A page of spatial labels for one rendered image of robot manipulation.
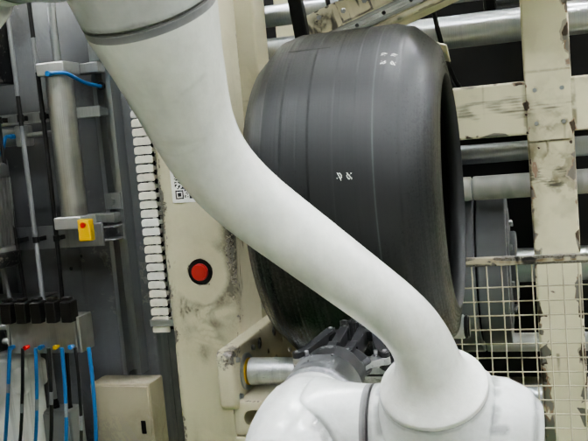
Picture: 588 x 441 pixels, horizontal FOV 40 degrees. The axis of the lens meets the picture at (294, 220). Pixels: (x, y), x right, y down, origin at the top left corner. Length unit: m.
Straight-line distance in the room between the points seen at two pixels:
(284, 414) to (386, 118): 0.49
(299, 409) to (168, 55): 0.39
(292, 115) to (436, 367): 0.55
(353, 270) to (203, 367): 0.81
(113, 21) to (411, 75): 0.70
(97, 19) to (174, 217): 0.88
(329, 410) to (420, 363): 0.13
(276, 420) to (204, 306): 0.65
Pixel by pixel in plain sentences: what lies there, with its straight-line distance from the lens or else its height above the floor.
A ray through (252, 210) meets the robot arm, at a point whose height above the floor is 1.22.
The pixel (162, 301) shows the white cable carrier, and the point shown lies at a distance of 1.48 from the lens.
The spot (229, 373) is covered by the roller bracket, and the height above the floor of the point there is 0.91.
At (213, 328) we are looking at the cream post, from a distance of 1.44.
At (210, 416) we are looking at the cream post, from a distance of 1.49.
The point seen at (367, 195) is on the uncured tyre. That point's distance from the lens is 1.12.
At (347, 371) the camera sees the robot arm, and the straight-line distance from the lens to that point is 0.94.
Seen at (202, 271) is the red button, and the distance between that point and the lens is 1.42.
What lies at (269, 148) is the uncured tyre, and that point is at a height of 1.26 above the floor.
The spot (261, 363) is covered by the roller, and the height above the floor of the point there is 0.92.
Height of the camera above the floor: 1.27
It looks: 5 degrees down
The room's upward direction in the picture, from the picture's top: 5 degrees counter-clockwise
